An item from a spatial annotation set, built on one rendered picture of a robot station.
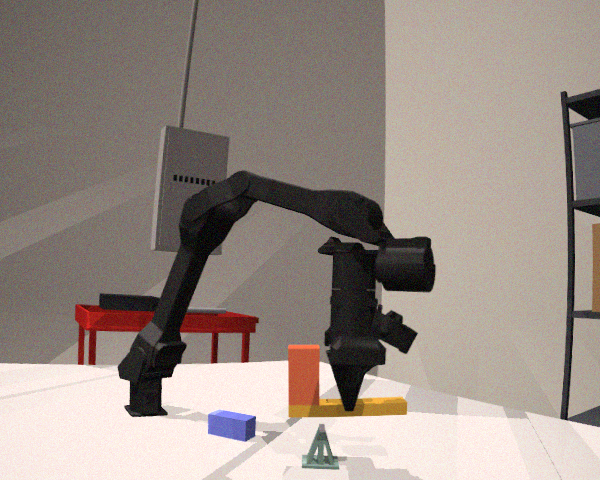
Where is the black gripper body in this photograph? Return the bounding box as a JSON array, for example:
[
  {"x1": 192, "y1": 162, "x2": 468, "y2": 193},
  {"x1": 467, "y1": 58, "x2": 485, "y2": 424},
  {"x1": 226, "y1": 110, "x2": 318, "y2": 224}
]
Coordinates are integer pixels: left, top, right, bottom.
[{"x1": 325, "y1": 289, "x2": 386, "y2": 365}]

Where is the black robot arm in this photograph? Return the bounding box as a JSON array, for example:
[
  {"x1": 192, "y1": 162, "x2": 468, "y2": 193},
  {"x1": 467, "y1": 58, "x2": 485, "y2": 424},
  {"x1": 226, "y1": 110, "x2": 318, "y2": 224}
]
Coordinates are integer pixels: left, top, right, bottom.
[{"x1": 118, "y1": 171, "x2": 435, "y2": 417}]

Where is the blue rectangular block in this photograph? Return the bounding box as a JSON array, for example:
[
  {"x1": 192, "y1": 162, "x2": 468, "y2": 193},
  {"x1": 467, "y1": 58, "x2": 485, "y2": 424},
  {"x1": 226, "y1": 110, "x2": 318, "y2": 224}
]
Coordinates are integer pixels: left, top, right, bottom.
[{"x1": 207, "y1": 410, "x2": 256, "y2": 442}]

